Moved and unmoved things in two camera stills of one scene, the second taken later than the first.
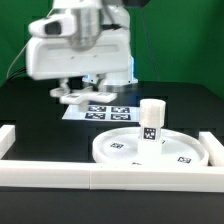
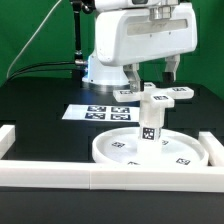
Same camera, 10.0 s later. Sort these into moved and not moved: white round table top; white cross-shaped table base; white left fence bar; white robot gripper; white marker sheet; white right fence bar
Moved: white cross-shaped table base; white robot gripper
Not moved: white round table top; white right fence bar; white marker sheet; white left fence bar
